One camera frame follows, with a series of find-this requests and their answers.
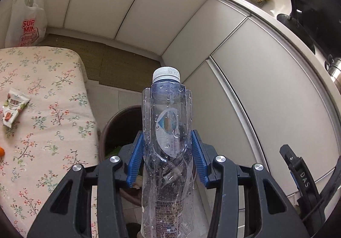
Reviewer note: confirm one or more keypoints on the brown plastic waste bin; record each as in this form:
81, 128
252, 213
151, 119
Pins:
114, 126

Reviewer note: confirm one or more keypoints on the black frying pan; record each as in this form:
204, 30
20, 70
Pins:
295, 25

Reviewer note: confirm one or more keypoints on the clear plastic water bottle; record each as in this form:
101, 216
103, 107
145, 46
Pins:
167, 134

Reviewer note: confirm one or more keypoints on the white snack wrapper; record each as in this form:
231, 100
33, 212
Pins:
14, 107

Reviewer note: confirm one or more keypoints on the black range hood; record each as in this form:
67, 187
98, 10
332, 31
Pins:
322, 1

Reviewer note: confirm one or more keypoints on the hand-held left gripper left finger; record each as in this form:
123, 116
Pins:
134, 158

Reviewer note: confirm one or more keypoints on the floral tablecloth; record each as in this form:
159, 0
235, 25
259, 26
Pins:
45, 120

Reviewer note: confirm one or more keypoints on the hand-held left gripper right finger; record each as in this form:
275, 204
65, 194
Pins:
199, 158

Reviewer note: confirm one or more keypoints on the white kitchen cabinet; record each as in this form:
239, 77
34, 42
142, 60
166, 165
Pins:
186, 27

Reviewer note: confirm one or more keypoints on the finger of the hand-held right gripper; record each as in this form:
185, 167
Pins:
297, 168

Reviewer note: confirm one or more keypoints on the white plastic shopping bag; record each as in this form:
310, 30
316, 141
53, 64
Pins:
25, 19

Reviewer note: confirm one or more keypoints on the white kitchen countertop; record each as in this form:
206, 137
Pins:
266, 11

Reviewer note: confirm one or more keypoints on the orange peel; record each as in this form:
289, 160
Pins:
1, 151

